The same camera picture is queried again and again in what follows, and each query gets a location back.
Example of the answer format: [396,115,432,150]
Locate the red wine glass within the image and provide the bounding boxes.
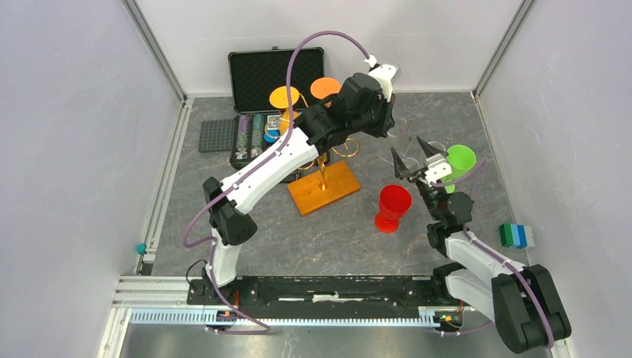
[374,184,412,233]

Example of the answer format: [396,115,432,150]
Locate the green wine glass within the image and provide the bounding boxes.
[441,144,478,183]

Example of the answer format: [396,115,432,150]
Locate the clear wine glass back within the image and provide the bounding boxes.
[402,139,447,172]

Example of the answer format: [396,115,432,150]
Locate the clear wine glass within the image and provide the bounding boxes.
[387,118,410,139]
[402,139,447,172]

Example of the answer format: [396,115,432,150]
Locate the clear wine glass front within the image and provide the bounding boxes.
[387,118,410,139]

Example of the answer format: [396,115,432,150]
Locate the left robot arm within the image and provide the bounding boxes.
[203,66,396,304]

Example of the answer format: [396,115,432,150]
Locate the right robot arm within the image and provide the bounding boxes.
[391,139,572,354]

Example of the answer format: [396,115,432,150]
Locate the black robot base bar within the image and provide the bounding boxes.
[187,274,440,320]

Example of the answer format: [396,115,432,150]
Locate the orange wine glass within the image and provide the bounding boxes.
[310,77,341,108]

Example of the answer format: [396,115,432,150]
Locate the orange wooden rack base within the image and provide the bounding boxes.
[287,161,361,216]

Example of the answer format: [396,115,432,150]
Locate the yellow wine glass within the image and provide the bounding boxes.
[268,86,302,135]

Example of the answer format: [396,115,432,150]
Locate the blue green toy blocks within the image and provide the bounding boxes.
[499,223,534,249]

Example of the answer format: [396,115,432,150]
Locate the black poker chip case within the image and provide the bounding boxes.
[228,47,325,169]

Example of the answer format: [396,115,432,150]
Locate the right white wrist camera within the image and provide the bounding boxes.
[424,153,452,183]

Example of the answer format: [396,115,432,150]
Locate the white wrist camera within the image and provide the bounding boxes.
[368,63,400,102]
[424,153,452,183]

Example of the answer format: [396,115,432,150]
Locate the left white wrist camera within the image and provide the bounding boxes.
[368,63,400,102]

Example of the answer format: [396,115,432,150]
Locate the white slotted cable duct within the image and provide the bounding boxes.
[129,308,440,328]

